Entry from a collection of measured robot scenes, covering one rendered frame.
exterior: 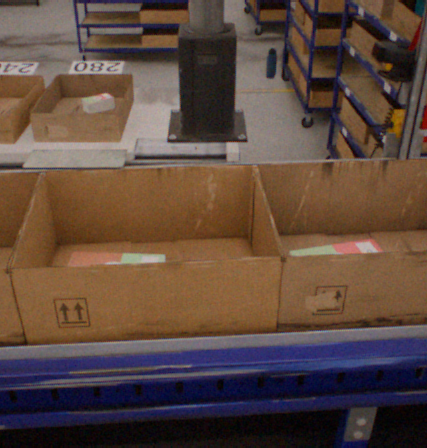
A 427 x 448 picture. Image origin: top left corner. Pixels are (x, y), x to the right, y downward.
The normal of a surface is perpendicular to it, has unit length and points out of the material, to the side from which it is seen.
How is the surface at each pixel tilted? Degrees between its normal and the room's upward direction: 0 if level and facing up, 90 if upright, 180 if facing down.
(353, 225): 89
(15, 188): 90
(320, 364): 90
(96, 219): 89
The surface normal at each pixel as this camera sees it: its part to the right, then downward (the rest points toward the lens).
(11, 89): -0.04, 0.53
